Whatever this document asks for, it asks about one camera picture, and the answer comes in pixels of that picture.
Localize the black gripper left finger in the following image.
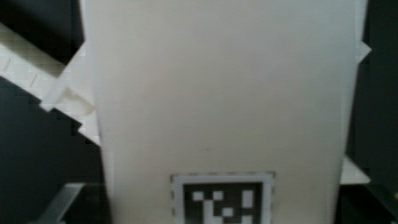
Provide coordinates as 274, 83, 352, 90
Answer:
29, 183, 86, 224

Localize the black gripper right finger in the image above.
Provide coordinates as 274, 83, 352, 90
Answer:
354, 184, 398, 224

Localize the white cabinet top block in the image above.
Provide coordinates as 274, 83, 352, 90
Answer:
81, 0, 370, 224

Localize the white cabinet body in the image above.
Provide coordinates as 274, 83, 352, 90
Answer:
42, 53, 370, 185

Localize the white front fence rail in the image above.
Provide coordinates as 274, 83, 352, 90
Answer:
0, 23, 79, 101

